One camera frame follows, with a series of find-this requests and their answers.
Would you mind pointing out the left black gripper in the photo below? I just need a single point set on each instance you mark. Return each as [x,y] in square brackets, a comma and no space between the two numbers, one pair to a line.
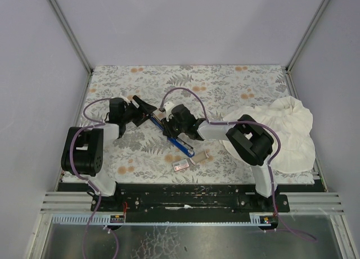
[138,114]

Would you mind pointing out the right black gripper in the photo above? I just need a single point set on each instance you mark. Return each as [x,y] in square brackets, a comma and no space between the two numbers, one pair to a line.
[169,128]

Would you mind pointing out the blue stapler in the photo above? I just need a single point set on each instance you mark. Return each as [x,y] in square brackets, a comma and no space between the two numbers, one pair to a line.
[177,142]

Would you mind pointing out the red white staple box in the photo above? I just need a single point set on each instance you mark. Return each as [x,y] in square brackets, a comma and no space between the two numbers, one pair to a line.
[180,165]

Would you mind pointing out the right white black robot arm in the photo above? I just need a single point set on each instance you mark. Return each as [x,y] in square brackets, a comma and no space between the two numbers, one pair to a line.
[249,139]

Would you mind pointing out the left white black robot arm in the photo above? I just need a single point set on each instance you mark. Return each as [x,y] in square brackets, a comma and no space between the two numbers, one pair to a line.
[83,154]

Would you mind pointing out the floral patterned table mat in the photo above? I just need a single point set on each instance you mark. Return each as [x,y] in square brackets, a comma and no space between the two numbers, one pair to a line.
[143,154]

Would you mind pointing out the white crumpled cloth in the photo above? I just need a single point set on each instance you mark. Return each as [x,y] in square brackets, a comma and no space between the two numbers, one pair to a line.
[292,122]

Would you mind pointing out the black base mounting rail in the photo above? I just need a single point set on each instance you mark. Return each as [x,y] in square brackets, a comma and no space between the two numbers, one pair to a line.
[186,199]

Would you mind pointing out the white slotted cable duct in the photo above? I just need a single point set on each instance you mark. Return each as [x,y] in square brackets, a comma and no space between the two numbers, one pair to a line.
[232,219]

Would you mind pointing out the left aluminium extrusion rail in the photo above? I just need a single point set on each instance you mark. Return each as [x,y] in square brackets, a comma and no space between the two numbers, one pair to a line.
[66,202]

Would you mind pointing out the aluminium extrusion rail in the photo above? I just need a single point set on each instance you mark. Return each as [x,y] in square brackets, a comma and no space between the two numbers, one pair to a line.
[66,202]
[317,203]

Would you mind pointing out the left aluminium frame post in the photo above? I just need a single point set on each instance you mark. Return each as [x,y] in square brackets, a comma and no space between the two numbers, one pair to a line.
[57,10]

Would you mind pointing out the aluminium frame post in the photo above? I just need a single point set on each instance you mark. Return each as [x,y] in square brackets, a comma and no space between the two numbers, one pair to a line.
[57,10]
[310,29]

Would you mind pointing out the right aluminium extrusion rail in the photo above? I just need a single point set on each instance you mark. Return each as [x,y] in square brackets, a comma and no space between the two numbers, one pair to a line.
[317,203]

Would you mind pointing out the right aluminium frame post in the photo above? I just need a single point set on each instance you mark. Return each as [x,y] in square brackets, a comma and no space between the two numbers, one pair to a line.
[310,29]

